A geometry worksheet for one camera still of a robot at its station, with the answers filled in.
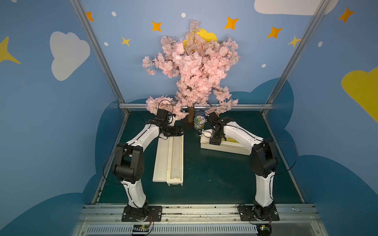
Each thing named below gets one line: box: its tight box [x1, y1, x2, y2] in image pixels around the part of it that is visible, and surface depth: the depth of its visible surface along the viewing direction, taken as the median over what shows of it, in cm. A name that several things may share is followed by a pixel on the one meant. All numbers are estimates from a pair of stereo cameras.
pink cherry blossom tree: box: [142, 19, 241, 123], surface depth 77 cm
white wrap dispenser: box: [166, 134, 185, 187], surface depth 88 cm
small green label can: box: [193, 115, 206, 131], surface depth 109 cm
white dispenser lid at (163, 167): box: [152, 136, 173, 186], surface depth 86 cm
